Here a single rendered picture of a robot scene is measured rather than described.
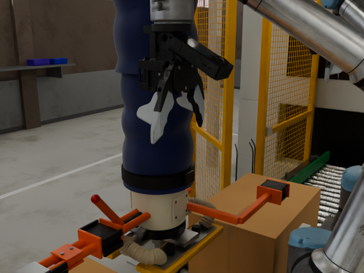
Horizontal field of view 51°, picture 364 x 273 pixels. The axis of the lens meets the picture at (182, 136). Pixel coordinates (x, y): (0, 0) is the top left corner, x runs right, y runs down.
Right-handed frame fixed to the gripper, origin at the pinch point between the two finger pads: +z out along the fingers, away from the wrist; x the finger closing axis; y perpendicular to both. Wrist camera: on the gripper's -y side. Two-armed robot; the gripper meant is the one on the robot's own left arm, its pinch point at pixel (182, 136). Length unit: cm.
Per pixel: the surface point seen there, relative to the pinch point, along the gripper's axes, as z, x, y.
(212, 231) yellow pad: 45, -43, 18
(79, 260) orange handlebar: 34.7, 3.5, 28.0
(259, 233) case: 57, -71, 14
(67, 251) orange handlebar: 32.6, 4.5, 30.6
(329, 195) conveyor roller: 99, -224, 24
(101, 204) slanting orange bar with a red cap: 24.2, -6.4, 29.8
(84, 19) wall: -43, -494, 589
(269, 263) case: 68, -71, 9
